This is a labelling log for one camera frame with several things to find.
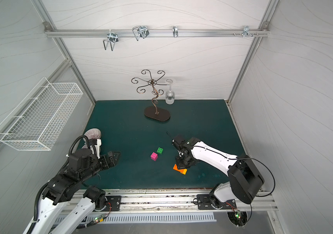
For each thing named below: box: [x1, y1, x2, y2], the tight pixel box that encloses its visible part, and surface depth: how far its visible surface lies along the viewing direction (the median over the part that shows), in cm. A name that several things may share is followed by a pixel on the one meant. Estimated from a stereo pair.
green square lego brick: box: [156, 146, 164, 155], surface depth 93 cm
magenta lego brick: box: [150, 152, 159, 162], surface depth 89 cm
